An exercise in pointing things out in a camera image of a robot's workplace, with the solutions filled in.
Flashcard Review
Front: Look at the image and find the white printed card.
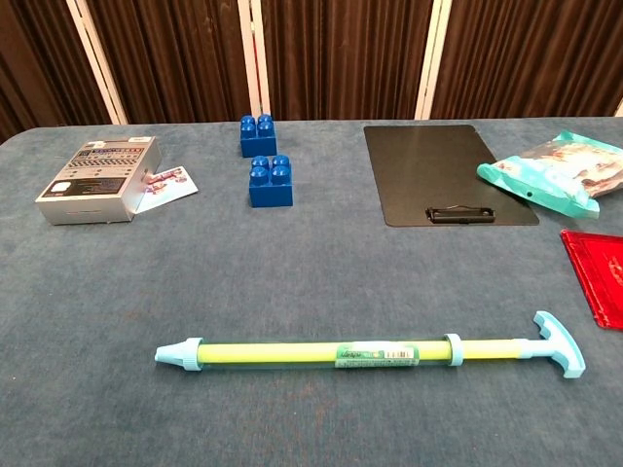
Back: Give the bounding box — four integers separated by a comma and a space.
133, 165, 200, 214

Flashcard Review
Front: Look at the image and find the silver printed cardboard box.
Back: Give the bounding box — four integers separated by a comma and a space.
34, 135, 163, 227

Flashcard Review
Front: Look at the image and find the teal snack bag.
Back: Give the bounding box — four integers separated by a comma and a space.
476, 129, 623, 220

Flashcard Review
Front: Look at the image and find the yellow-green plastic pump tube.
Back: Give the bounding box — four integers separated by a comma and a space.
199, 310, 587, 381

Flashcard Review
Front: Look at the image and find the blue toy building brick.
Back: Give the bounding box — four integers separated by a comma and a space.
248, 154, 295, 209
239, 113, 278, 159

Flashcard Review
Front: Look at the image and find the black clipboard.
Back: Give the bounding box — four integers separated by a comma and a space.
363, 124, 541, 228

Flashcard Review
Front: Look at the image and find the blue table cloth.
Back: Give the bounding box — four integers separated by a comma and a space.
0, 115, 623, 467

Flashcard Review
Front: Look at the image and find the brown pleated curtain panel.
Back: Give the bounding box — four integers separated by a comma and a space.
259, 0, 435, 122
84, 0, 252, 126
0, 0, 114, 145
429, 0, 623, 120

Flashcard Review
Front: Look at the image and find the red transparent plastic sheet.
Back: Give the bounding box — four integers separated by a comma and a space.
560, 229, 623, 333

